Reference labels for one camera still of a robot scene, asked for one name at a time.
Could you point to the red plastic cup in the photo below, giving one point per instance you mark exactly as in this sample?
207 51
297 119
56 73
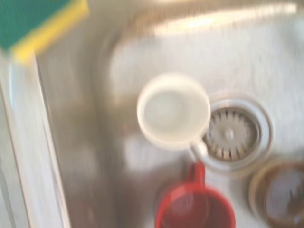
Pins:
194 204

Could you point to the stainless steel double sink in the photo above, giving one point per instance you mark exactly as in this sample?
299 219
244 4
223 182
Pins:
237 59

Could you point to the brown bowl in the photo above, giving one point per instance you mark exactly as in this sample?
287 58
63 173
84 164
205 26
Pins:
282 197

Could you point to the white ceramic cup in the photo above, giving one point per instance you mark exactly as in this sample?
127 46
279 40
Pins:
173 111

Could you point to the metal drain strainer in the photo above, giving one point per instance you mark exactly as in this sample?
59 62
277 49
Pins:
237 135

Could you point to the green and yellow sponge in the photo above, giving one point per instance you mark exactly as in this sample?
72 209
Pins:
31 21

